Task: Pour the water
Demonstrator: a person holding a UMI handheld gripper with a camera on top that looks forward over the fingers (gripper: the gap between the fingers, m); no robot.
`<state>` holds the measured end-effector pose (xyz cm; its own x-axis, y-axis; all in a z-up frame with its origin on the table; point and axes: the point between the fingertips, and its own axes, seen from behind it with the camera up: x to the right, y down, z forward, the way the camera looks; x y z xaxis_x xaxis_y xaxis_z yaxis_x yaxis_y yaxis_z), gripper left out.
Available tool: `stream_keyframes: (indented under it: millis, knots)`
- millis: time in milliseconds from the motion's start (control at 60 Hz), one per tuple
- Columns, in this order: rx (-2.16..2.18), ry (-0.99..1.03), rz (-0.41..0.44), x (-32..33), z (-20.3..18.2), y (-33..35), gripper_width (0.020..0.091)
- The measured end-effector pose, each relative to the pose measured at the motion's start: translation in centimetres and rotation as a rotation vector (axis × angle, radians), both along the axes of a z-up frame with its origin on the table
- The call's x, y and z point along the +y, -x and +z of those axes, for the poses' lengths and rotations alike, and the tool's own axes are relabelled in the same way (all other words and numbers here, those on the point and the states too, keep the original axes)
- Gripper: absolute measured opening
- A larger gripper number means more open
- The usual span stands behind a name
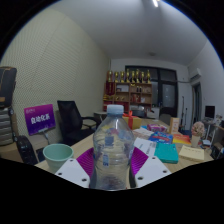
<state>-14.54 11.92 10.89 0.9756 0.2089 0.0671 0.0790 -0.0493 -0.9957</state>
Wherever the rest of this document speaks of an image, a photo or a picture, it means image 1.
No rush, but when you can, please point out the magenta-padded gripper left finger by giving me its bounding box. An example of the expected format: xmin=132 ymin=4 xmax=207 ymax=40
xmin=54 ymin=147 xmax=96 ymax=189

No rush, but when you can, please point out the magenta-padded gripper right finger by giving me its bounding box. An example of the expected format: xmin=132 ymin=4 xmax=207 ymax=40
xmin=129 ymin=146 xmax=173 ymax=189

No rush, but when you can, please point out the clear plastic water bottle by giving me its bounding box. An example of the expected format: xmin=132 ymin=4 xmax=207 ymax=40
xmin=90 ymin=104 xmax=136 ymax=191

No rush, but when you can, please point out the pale green cup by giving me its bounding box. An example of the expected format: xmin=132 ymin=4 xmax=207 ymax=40
xmin=42 ymin=143 xmax=75 ymax=174

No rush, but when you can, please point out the white printed booklet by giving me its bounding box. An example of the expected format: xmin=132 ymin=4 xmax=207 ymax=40
xmin=133 ymin=137 xmax=158 ymax=158

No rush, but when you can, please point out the teal book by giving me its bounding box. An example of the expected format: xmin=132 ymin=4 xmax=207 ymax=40
xmin=153 ymin=142 xmax=180 ymax=165

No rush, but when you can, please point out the blue colourful book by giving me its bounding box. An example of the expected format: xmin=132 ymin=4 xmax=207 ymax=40
xmin=148 ymin=130 xmax=174 ymax=145

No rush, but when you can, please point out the pink packet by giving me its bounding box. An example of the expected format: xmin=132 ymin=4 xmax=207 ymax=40
xmin=146 ymin=123 xmax=168 ymax=133

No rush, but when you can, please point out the orange book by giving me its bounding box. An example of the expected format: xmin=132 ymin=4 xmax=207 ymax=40
xmin=172 ymin=133 xmax=193 ymax=145

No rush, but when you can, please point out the large yellow notepad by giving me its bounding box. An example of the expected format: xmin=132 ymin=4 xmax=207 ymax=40
xmin=178 ymin=144 xmax=206 ymax=163

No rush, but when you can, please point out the black office chair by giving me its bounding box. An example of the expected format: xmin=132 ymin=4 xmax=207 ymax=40
xmin=56 ymin=99 xmax=101 ymax=146

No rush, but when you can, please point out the orange carton box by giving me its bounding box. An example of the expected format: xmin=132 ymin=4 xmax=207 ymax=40
xmin=168 ymin=116 xmax=181 ymax=135

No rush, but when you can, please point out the yellow gift box red ribbon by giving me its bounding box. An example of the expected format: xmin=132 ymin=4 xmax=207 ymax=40
xmin=121 ymin=110 xmax=143 ymax=130

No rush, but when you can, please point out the purple sign board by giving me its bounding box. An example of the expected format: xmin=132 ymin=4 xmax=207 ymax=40
xmin=23 ymin=103 xmax=57 ymax=137

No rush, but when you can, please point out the pink flower bouquet in cup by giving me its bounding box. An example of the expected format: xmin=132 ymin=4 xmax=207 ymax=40
xmin=190 ymin=121 xmax=206 ymax=148

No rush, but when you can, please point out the cluttered side desk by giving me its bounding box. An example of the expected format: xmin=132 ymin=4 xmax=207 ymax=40
xmin=203 ymin=116 xmax=224 ymax=158

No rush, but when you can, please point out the wooden shelf unit with trophies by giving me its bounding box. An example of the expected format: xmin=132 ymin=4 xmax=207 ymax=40
xmin=103 ymin=69 xmax=154 ymax=114

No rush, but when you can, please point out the silver ribbed suitcase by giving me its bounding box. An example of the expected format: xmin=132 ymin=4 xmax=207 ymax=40
xmin=0 ymin=106 xmax=16 ymax=147

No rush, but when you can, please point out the black computer monitor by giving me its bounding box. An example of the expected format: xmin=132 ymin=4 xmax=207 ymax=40
xmin=204 ymin=105 xmax=217 ymax=120

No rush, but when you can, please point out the dark grey case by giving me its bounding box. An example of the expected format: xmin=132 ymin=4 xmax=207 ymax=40
xmin=0 ymin=65 xmax=18 ymax=109

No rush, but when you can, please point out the white wall air conditioner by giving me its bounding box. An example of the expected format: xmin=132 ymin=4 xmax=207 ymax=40
xmin=188 ymin=67 xmax=203 ymax=83

